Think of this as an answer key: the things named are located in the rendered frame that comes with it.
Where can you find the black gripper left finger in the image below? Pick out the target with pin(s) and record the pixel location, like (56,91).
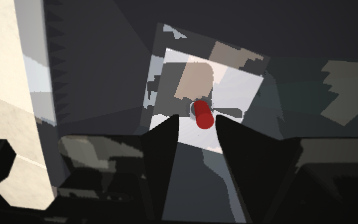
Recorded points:
(149,156)

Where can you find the red peg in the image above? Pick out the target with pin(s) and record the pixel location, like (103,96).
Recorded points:
(204,117)

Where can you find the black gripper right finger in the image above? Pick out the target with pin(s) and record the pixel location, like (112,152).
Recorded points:
(263,168)

